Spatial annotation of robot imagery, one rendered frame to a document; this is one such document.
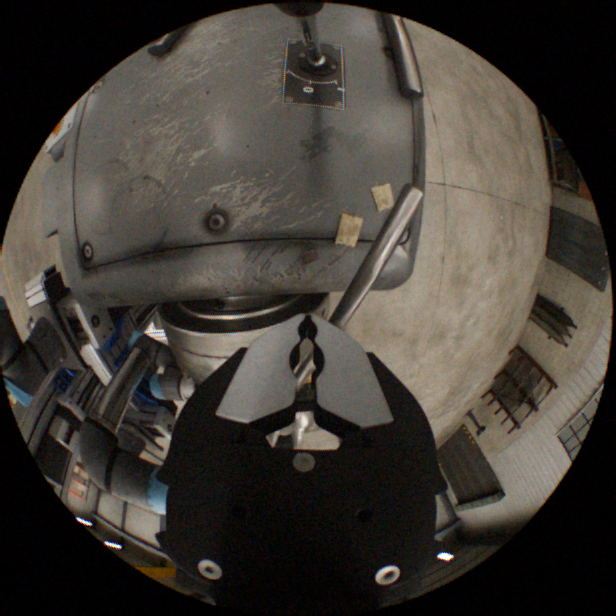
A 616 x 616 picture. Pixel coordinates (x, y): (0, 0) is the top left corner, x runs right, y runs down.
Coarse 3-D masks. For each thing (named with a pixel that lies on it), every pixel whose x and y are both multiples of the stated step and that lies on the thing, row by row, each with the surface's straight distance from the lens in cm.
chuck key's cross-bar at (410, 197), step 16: (400, 192) 11; (416, 192) 11; (400, 208) 11; (416, 208) 11; (384, 224) 11; (400, 224) 11; (384, 240) 11; (368, 256) 11; (384, 256) 11; (368, 272) 11; (352, 288) 11; (368, 288) 11; (352, 304) 12; (336, 320) 12; (304, 368) 16
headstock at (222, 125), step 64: (128, 64) 31; (192, 64) 24; (256, 64) 21; (384, 64) 26; (128, 128) 23; (192, 128) 19; (256, 128) 17; (320, 128) 18; (384, 128) 20; (64, 192) 30; (128, 192) 21; (192, 192) 17; (256, 192) 16; (320, 192) 16; (64, 256) 31; (128, 256) 21; (192, 256) 18; (256, 256) 16; (320, 256) 17
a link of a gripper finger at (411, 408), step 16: (368, 352) 10; (384, 368) 9; (384, 384) 8; (400, 384) 9; (400, 400) 8; (416, 400) 8; (400, 416) 8; (416, 416) 8; (368, 432) 7; (384, 432) 7; (400, 432) 7; (416, 432) 8; (432, 432) 8; (384, 448) 7; (400, 448) 7; (416, 448) 7; (432, 448) 8; (416, 464) 7; (432, 464) 7; (432, 480) 7
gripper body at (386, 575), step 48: (192, 480) 6; (240, 480) 6; (288, 480) 6; (336, 480) 6; (384, 480) 6; (192, 528) 6; (240, 528) 6; (288, 528) 6; (336, 528) 6; (384, 528) 6; (432, 528) 7; (192, 576) 7; (240, 576) 6; (288, 576) 6; (336, 576) 6; (384, 576) 6
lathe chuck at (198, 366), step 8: (328, 312) 33; (304, 344) 27; (312, 344) 29; (176, 352) 31; (184, 352) 29; (304, 352) 28; (176, 360) 36; (184, 360) 30; (192, 360) 28; (200, 360) 27; (208, 360) 26; (216, 360) 26; (224, 360) 25; (184, 368) 33; (192, 368) 30; (200, 368) 29; (208, 368) 27; (216, 368) 27; (296, 368) 29; (192, 376) 32; (200, 376) 30
